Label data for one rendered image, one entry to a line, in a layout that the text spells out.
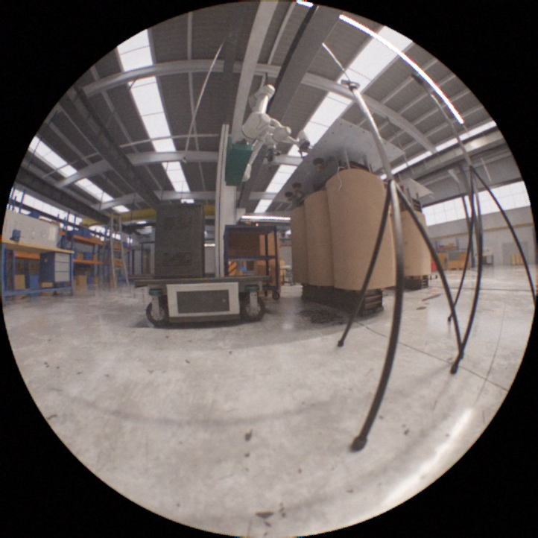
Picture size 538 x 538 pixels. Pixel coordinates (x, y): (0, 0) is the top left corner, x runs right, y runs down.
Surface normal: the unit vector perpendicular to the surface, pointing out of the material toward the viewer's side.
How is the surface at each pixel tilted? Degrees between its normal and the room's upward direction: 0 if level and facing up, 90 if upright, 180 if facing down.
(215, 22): 174
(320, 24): 180
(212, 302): 90
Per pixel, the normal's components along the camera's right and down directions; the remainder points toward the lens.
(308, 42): 0.04, 1.00
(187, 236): 0.30, -0.02
